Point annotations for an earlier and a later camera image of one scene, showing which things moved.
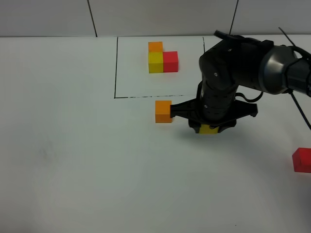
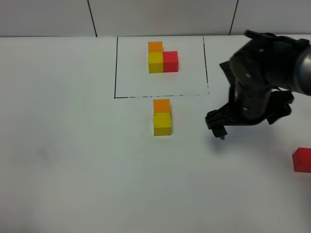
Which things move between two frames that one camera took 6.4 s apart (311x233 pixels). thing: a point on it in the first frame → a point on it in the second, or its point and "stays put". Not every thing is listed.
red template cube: (170, 61) stays put
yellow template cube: (155, 62) stays put
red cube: (302, 160) stays put
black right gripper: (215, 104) → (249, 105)
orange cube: (163, 111) stays put
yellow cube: (205, 129) → (162, 124)
